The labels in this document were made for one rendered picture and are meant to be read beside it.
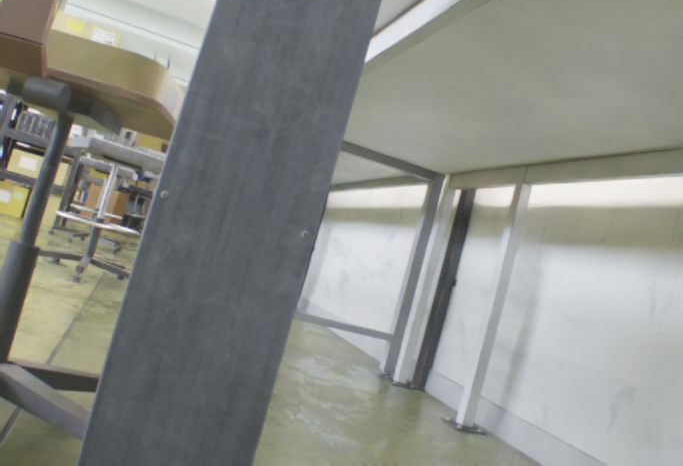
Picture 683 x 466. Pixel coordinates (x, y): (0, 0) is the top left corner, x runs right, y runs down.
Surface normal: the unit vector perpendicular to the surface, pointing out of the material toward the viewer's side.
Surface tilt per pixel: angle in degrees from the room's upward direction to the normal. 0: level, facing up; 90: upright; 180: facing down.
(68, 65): 90
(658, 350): 90
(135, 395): 90
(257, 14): 90
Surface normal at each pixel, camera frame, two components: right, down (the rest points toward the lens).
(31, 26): 0.07, 0.07
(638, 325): -0.91, -0.29
